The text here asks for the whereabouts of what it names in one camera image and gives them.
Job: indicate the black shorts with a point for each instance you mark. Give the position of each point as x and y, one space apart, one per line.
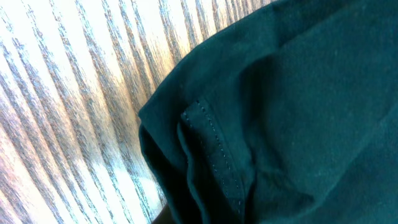
287 116

